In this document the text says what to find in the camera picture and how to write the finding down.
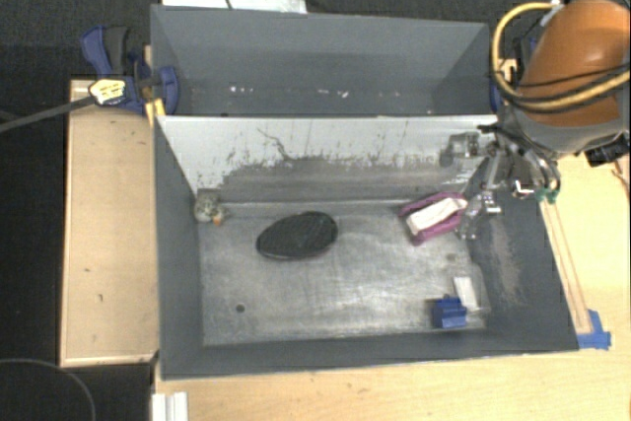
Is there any grey metal bin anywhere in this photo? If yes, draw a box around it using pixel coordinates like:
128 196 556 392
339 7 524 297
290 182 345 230
149 3 581 381

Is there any clear packet with white label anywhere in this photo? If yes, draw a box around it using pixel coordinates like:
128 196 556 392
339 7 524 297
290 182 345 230
452 266 492 315

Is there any pale wood board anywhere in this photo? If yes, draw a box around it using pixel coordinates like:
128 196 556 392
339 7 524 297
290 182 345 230
58 78 162 369

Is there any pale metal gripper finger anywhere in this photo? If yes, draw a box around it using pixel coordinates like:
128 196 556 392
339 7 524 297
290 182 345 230
457 191 504 242
439 130 482 168

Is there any black oval ribbed pad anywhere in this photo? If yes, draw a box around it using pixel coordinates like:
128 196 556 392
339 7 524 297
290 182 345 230
254 210 340 262

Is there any blue block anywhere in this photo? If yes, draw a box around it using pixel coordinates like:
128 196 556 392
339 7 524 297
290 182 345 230
431 294 469 330

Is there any purple and white packet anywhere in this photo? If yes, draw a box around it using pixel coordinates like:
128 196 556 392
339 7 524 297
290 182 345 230
397 191 470 247

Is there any black cylinder on white bracket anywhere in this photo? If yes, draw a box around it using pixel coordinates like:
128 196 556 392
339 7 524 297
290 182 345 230
585 132 631 167

